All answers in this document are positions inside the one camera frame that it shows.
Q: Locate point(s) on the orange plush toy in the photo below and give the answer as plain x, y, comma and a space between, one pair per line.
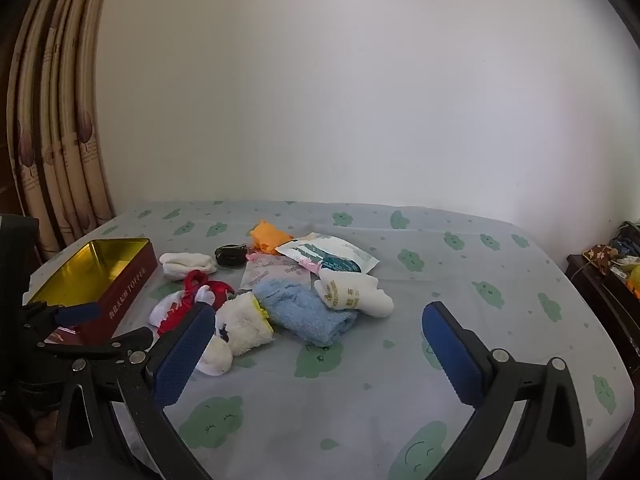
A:
267, 237

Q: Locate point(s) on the pink and white packet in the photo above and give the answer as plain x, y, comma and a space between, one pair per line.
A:
265, 272

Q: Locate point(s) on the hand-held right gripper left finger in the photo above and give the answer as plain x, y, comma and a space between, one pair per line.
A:
180, 355

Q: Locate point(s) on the light blue towel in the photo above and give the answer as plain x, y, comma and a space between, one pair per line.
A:
310, 315

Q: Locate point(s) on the red and white sock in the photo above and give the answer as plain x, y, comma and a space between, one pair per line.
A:
192, 285

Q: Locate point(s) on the person's left forearm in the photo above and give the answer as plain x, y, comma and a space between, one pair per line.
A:
25, 440

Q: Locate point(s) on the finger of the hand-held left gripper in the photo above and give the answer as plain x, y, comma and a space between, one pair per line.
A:
100, 349
75, 311

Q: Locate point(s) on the white and teal packet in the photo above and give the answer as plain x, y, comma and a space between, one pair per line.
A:
335, 255

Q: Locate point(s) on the dark wooden nightstand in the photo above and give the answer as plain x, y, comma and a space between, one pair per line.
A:
605, 300

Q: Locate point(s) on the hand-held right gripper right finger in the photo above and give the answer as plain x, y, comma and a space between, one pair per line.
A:
450, 350

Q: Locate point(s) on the green cloud print bedsheet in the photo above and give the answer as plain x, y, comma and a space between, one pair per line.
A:
350, 395

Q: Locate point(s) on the white printed sock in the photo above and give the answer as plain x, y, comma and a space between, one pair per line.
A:
350, 295

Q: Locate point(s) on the black hair band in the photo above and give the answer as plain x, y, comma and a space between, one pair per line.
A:
230, 256

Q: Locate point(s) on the yellow object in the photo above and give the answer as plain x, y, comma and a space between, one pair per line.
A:
635, 280

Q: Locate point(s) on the plain white sock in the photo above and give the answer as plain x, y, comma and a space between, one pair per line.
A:
187, 263

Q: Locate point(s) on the beige patterned curtain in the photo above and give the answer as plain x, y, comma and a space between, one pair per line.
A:
65, 135

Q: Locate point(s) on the fluffy white sock yellow trim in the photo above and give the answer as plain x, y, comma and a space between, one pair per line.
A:
242, 322

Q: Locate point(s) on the red tin box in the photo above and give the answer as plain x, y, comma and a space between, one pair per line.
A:
125, 285

